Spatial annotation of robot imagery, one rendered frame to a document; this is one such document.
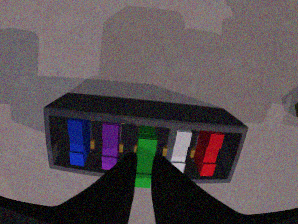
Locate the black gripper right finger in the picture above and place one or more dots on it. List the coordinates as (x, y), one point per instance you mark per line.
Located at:
(178, 200)

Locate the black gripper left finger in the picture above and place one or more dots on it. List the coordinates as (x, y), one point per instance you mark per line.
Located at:
(106, 201)

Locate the purple fuse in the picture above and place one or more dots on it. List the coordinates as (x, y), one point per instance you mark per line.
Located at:
(110, 144)

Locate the white fuse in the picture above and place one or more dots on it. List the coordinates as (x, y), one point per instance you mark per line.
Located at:
(178, 144)

